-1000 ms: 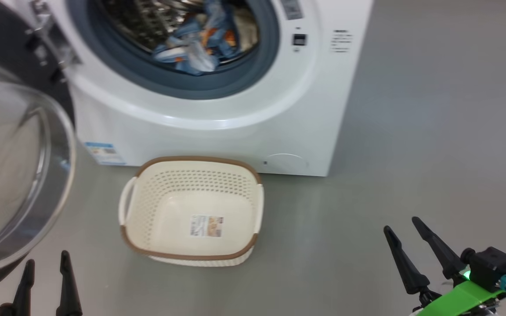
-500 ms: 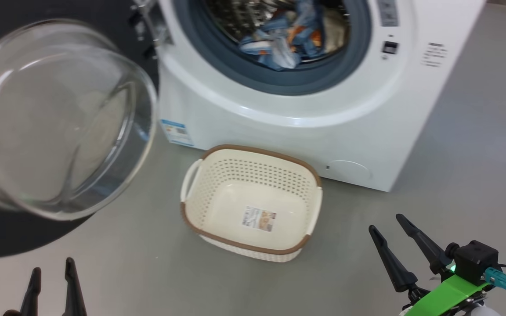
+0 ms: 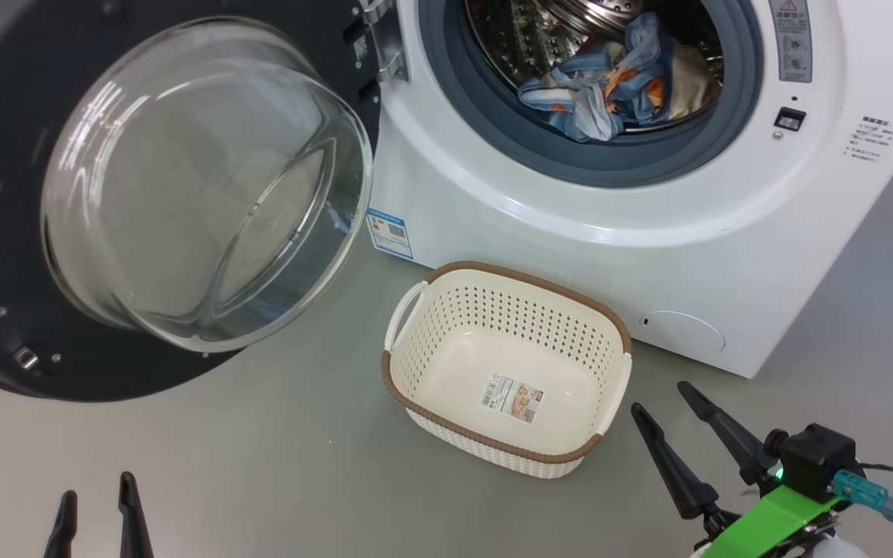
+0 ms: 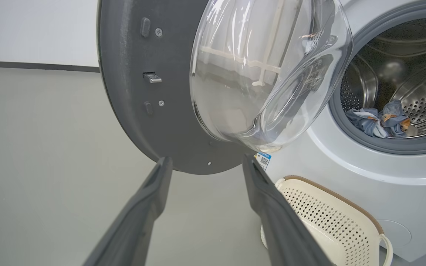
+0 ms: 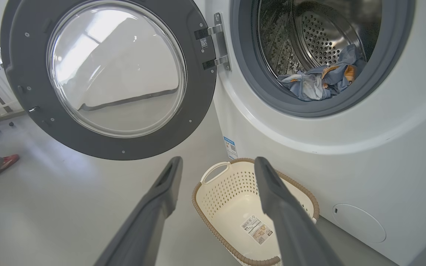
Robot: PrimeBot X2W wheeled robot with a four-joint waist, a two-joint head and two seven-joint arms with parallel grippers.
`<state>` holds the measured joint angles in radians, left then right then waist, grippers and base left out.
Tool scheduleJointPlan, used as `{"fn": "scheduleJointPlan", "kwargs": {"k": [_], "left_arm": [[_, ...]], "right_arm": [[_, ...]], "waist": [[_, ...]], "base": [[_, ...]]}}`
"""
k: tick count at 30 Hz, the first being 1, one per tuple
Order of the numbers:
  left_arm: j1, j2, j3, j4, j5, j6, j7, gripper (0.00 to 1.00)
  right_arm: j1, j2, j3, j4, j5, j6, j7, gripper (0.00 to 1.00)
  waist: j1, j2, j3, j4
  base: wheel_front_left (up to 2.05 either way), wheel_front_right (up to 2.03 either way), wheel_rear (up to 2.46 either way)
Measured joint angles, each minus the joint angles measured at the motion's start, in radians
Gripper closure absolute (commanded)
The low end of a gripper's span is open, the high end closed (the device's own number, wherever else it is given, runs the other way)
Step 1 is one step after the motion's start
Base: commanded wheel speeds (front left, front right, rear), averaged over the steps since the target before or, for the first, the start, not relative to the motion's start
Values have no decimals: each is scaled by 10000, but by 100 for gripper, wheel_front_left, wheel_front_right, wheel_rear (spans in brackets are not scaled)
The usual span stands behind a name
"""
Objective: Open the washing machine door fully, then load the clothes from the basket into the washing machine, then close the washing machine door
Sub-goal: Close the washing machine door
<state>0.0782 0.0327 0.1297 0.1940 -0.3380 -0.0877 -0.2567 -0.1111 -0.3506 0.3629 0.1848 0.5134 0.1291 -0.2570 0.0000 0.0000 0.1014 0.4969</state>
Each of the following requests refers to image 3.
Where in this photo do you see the dark round washing machine door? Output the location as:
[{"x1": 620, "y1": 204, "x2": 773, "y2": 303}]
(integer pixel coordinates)
[{"x1": 0, "y1": 0, "x2": 382, "y2": 403}]

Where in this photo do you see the paper basket product label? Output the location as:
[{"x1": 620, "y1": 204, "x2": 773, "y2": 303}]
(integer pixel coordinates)
[{"x1": 479, "y1": 372, "x2": 546, "y2": 424}]

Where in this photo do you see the teal right camera connector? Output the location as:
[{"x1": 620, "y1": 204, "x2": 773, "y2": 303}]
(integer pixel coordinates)
[{"x1": 832, "y1": 468, "x2": 893, "y2": 526}]

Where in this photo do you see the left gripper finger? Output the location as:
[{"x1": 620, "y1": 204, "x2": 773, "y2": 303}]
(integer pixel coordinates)
[
  {"x1": 43, "y1": 490, "x2": 78, "y2": 558},
  {"x1": 118, "y1": 471, "x2": 155, "y2": 558}
]

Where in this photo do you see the cream garment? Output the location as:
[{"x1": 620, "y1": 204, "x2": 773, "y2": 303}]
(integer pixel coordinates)
[{"x1": 665, "y1": 45, "x2": 725, "y2": 122}]

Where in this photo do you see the blue energy label sticker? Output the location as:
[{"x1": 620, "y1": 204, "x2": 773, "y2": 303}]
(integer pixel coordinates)
[{"x1": 366, "y1": 208, "x2": 415, "y2": 260}]

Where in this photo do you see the cream perforated laundry basket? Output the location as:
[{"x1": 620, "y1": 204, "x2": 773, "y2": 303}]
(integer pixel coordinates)
[{"x1": 381, "y1": 261, "x2": 634, "y2": 480}]

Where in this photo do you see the white front-load washing machine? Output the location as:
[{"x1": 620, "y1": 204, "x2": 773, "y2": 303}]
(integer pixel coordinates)
[{"x1": 367, "y1": 0, "x2": 893, "y2": 380}]

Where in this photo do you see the grey warning label sticker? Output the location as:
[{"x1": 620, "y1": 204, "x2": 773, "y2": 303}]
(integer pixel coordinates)
[{"x1": 769, "y1": 0, "x2": 814, "y2": 84}]

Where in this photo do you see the blue garment with orange print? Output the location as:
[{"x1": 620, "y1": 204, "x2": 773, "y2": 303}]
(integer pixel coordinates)
[{"x1": 518, "y1": 53, "x2": 627, "y2": 143}]

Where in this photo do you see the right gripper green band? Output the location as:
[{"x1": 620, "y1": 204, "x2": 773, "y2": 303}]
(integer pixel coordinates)
[{"x1": 631, "y1": 381, "x2": 843, "y2": 558}]

